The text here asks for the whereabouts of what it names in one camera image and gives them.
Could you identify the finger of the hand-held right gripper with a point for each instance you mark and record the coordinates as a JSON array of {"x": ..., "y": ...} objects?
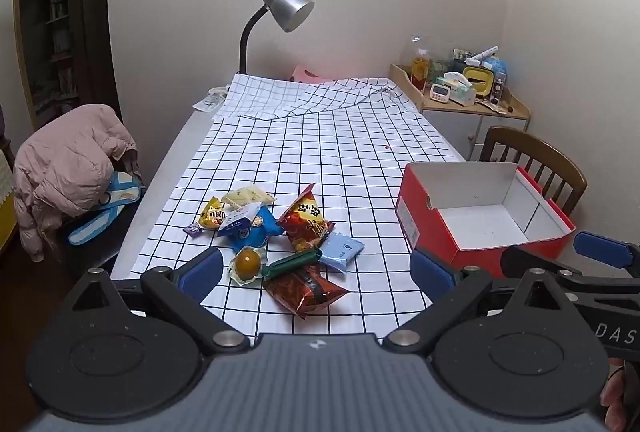
[
  {"x": 602, "y": 249},
  {"x": 535, "y": 259}
]

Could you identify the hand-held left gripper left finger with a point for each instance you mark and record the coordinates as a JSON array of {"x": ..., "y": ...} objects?
[{"x": 202, "y": 271}]

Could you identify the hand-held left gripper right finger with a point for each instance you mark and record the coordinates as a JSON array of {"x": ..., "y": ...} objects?
[{"x": 431, "y": 273}]

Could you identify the braised egg packet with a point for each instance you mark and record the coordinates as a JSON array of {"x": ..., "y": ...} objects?
[{"x": 247, "y": 263}]

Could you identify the red cardboard box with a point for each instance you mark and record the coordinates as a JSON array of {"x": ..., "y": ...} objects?
[{"x": 425, "y": 222}]

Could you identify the yellow candy packet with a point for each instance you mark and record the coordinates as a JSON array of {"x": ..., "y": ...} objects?
[{"x": 212, "y": 214}]

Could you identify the green snack packet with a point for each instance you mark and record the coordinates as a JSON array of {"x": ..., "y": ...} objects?
[{"x": 290, "y": 263}]

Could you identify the light blue packet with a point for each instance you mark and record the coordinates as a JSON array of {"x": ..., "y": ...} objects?
[{"x": 340, "y": 252}]

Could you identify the dark red snack bag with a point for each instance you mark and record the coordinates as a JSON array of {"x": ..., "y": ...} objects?
[{"x": 305, "y": 290}]

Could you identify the red yellow snack bag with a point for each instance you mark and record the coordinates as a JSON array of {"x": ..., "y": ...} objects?
[{"x": 302, "y": 222}]

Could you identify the person's right hand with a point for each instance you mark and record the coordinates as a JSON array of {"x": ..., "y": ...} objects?
[{"x": 617, "y": 394}]

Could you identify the small purple candy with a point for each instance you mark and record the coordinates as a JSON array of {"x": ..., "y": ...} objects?
[{"x": 193, "y": 230}]

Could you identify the white blue snack packet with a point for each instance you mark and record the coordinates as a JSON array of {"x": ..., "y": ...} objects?
[{"x": 237, "y": 217}]

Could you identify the cream snack packet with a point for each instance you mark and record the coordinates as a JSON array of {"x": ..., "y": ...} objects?
[{"x": 247, "y": 196}]

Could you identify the blue white padded cloth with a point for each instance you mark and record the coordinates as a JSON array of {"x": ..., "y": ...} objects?
[{"x": 100, "y": 219}]

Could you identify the brown wooden chair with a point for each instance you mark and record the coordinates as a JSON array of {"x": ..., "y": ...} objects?
[{"x": 530, "y": 144}]

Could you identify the wooden corner cabinet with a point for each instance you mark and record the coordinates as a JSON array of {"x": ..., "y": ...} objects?
[{"x": 450, "y": 122}]

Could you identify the white black checkered tablecloth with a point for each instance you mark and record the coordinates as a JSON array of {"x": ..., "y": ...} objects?
[{"x": 325, "y": 147}]

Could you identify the pink puffer jacket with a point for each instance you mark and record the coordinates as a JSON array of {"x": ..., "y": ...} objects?
[{"x": 65, "y": 162}]

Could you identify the white digital timer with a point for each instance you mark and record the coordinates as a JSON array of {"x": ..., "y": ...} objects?
[{"x": 439, "y": 93}]

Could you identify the pale green tissue box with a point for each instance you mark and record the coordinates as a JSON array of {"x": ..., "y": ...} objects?
[{"x": 460, "y": 91}]

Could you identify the yellow retro radio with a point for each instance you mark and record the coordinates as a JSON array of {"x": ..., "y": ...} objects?
[{"x": 479, "y": 83}]

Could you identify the light blue pouch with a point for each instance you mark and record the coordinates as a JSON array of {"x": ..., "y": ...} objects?
[{"x": 497, "y": 71}]

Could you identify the orange drink bottle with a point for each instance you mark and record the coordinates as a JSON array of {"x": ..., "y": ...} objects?
[{"x": 420, "y": 72}]

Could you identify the white tube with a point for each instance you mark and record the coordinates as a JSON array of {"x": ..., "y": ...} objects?
[{"x": 481, "y": 56}]

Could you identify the pink object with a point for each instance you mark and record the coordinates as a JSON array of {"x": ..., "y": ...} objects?
[{"x": 305, "y": 74}]

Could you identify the silver gooseneck desk lamp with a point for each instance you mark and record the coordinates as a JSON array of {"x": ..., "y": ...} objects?
[{"x": 287, "y": 7}]

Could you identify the dark wooden bookshelf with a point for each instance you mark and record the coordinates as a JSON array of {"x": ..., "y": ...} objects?
[{"x": 55, "y": 12}]

